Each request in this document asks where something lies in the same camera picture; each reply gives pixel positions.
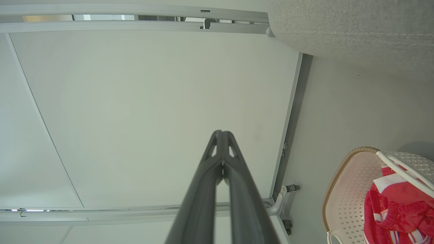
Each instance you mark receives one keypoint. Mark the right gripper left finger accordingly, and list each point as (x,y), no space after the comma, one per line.
(196,210)

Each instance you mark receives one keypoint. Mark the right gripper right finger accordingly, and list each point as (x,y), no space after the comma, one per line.
(247,217)

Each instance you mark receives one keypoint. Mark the red and white jersey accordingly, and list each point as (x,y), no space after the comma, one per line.
(396,210)

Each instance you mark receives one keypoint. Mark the grey fabric sofa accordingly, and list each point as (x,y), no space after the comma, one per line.
(356,27)

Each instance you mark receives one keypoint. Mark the grey caster wheel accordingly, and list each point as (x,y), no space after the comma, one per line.
(288,226)
(292,187)

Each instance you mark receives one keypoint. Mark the white perforated laundry basket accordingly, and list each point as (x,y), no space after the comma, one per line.
(349,203)

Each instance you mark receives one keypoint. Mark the white partition panel with frame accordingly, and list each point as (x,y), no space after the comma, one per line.
(152,101)

